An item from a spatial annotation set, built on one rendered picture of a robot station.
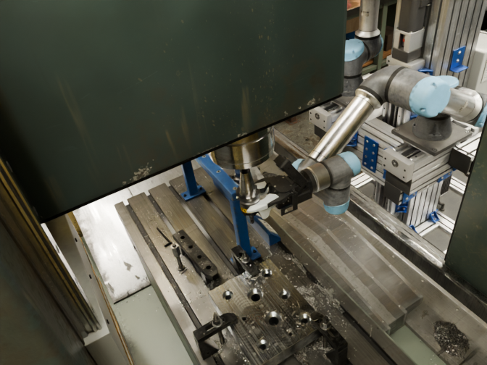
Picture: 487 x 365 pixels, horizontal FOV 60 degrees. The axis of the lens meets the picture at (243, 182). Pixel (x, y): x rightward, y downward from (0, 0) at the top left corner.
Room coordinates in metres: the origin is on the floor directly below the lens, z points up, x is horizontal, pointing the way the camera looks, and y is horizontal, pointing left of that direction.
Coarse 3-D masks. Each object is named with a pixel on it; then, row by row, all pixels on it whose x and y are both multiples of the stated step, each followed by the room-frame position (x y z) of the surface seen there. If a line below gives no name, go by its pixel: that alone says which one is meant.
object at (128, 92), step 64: (0, 0) 0.56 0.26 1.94; (64, 0) 0.59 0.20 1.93; (128, 0) 0.63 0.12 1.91; (192, 0) 0.67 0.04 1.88; (256, 0) 0.72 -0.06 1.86; (320, 0) 0.78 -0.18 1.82; (0, 64) 0.55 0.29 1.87; (64, 64) 0.58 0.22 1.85; (128, 64) 0.62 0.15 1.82; (192, 64) 0.66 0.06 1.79; (256, 64) 0.71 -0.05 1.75; (320, 64) 0.78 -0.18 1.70; (0, 128) 0.53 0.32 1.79; (64, 128) 0.57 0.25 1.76; (128, 128) 0.61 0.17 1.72; (192, 128) 0.65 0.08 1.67; (256, 128) 0.71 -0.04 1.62; (64, 192) 0.55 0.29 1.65
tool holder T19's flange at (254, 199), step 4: (256, 188) 0.83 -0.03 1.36; (236, 192) 0.83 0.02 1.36; (256, 192) 0.82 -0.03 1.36; (240, 196) 0.81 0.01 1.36; (244, 196) 0.81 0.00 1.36; (252, 196) 0.81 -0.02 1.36; (256, 196) 0.80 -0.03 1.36; (260, 196) 0.82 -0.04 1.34; (240, 200) 0.81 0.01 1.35; (244, 200) 0.80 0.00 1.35; (248, 200) 0.80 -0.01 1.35; (252, 200) 0.80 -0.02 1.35; (256, 200) 0.81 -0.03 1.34; (244, 204) 0.80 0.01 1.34; (248, 204) 0.80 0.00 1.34; (252, 204) 0.80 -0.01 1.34
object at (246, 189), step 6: (240, 174) 0.83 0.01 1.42; (246, 174) 0.82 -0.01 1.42; (240, 180) 0.82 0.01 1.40; (246, 180) 0.81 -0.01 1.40; (252, 180) 0.82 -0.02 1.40; (240, 186) 0.82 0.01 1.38; (246, 186) 0.81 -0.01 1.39; (252, 186) 0.82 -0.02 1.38; (240, 192) 0.82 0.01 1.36; (246, 192) 0.81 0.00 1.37; (252, 192) 0.81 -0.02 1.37
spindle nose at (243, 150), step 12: (264, 132) 0.77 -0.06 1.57; (240, 144) 0.75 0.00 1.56; (252, 144) 0.75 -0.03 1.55; (264, 144) 0.77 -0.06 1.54; (216, 156) 0.78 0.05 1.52; (228, 156) 0.76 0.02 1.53; (240, 156) 0.75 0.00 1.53; (252, 156) 0.75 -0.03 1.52; (264, 156) 0.77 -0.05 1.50; (228, 168) 0.76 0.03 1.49; (240, 168) 0.75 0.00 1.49
